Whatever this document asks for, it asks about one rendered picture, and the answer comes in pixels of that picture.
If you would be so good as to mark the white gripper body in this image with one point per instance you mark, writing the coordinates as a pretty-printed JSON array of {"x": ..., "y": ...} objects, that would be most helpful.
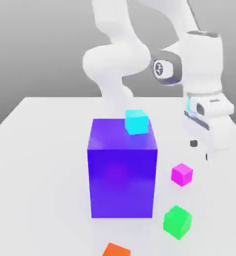
[{"x": 216, "y": 134}]

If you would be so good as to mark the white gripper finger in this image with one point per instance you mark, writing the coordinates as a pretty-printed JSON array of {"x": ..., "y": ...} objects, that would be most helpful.
[
  {"x": 193, "y": 143},
  {"x": 207, "y": 157}
]

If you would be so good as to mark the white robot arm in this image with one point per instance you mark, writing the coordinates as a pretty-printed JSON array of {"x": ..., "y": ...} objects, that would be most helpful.
[{"x": 114, "y": 60}]

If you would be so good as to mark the small magenta cube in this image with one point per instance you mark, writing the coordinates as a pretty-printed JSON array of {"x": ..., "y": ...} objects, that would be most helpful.
[{"x": 182, "y": 175}]

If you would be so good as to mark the small cyan cube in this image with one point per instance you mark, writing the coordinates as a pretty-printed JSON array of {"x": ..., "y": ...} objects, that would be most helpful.
[{"x": 137, "y": 124}]

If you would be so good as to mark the small green cube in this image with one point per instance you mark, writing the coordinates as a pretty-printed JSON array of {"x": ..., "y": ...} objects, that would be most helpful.
[{"x": 177, "y": 222}]

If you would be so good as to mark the small orange cube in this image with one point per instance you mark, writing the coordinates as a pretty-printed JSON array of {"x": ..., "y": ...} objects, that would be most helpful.
[{"x": 116, "y": 251}]

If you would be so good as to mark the large purple box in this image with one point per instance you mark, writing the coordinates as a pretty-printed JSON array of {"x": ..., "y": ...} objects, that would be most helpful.
[{"x": 122, "y": 180}]

